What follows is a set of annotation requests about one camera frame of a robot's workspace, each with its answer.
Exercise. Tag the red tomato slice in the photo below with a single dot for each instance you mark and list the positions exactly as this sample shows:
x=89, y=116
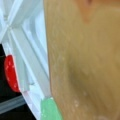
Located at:
x=10, y=73

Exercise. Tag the white divided round tray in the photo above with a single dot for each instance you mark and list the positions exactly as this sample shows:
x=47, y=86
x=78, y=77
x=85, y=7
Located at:
x=23, y=35

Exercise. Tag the green lettuce piece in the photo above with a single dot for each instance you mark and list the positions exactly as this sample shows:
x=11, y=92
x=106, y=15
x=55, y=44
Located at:
x=49, y=110

